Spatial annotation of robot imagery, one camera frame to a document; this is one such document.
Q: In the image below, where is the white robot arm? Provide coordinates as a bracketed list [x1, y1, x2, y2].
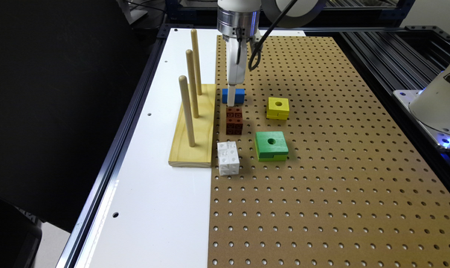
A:
[217, 0, 326, 106]

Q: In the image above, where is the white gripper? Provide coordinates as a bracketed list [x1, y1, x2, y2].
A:
[223, 35, 248, 106]

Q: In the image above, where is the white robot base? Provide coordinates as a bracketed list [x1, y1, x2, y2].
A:
[393, 64, 450, 150]

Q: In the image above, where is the middle wooden peg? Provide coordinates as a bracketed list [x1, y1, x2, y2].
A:
[186, 49, 199, 118]

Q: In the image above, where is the brown studded block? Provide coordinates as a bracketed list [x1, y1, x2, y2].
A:
[225, 106, 243, 135]

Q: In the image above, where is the wooden peg base board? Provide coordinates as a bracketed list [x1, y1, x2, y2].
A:
[168, 84, 216, 168]

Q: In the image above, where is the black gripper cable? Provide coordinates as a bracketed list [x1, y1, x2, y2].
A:
[234, 0, 298, 72]

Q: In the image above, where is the white studded block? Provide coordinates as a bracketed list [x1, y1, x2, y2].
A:
[217, 141, 240, 176]

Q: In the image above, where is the front wooden peg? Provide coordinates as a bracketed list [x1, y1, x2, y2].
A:
[179, 75, 196, 147]

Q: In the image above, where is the green block with hole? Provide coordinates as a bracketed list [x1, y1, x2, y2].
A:
[254, 131, 289, 162]

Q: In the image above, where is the brown pegboard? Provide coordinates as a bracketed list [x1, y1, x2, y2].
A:
[208, 36, 450, 267]

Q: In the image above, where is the rear wooden peg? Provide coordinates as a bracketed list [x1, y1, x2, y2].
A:
[190, 28, 202, 95]

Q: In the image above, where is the yellow block with hole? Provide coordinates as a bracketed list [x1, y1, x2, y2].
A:
[266, 97, 289, 121]

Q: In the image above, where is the wooden peg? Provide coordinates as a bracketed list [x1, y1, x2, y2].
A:
[190, 28, 202, 95]
[179, 75, 196, 147]
[186, 49, 199, 118]

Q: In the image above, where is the narrow blue block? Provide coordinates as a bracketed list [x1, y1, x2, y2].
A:
[222, 88, 245, 103]

